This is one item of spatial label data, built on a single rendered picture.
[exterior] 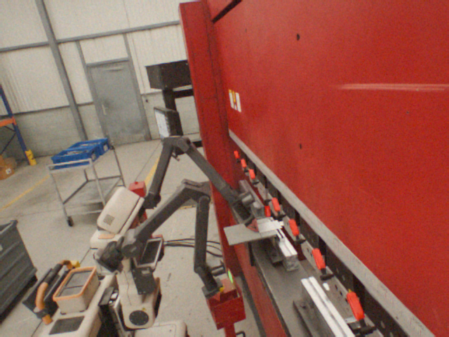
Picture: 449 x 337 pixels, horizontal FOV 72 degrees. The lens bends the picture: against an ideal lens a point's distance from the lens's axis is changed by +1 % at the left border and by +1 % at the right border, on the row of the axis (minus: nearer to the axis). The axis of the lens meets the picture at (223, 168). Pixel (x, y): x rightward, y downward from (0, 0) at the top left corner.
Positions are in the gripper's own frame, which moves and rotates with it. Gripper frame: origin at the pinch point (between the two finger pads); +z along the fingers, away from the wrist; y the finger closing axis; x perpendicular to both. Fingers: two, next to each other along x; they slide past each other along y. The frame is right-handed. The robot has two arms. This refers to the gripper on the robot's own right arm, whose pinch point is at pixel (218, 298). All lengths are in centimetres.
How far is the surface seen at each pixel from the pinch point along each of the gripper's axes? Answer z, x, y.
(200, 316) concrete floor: 77, 74, -23
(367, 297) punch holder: -45, -73, 36
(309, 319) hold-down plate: -3.6, -39.1, 29.3
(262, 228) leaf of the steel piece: -11.3, 16.3, 39.0
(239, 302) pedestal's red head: 4.7, -4.9, 8.2
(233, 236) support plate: -15.2, 17.6, 22.4
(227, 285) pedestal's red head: 3.8, 9.1, 7.2
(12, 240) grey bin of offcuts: -14, 196, -153
